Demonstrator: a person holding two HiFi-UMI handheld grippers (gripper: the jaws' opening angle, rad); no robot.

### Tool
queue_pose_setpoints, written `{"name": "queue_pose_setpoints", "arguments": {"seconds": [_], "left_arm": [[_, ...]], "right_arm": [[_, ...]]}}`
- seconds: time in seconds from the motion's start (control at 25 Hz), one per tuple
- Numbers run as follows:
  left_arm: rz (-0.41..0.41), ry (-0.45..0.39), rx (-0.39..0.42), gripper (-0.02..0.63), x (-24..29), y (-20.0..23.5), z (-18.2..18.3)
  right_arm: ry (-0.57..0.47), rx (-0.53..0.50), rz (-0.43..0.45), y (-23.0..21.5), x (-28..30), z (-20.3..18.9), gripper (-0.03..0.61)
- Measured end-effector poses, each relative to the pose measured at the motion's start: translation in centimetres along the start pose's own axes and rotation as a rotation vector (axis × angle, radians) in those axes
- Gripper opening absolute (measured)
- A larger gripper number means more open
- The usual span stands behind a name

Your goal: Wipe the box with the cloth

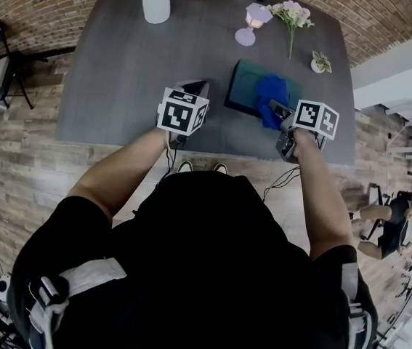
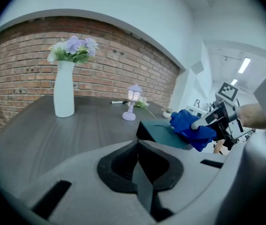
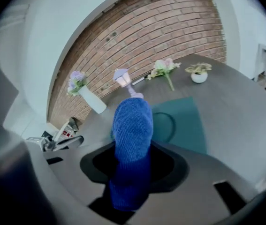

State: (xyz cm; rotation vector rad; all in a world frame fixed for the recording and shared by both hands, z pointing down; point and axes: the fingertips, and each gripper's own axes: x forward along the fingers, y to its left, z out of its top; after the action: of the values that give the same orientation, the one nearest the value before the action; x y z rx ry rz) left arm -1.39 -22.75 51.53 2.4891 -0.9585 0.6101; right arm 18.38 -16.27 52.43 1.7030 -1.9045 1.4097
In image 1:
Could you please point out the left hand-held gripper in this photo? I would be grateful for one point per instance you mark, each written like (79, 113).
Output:
(176, 113)

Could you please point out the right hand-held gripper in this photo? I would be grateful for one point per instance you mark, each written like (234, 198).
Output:
(314, 118)

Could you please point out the blue cloth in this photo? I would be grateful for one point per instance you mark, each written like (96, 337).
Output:
(269, 93)

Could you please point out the teal rectangular box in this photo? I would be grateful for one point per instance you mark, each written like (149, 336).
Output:
(243, 86)

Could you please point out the person's left forearm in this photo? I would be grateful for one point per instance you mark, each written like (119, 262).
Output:
(118, 169)

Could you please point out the person's right forearm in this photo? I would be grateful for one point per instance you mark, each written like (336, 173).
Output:
(322, 202)

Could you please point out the person's left shoe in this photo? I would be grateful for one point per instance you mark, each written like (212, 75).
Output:
(185, 166)

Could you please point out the person's shoe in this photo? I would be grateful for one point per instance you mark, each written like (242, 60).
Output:
(185, 166)
(220, 168)

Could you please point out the small potted plant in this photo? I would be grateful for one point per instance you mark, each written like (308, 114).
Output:
(320, 63)

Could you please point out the person's right shoe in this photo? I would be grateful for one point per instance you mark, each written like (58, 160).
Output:
(220, 168)

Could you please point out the purple lantern lamp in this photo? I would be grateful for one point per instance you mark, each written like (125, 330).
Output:
(256, 15)

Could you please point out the white vase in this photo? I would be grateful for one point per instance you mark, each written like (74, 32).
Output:
(156, 0)

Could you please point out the person's black shirt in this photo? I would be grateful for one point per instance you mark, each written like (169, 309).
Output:
(198, 267)

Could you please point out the black folding chair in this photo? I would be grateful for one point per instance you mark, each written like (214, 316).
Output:
(0, 71)

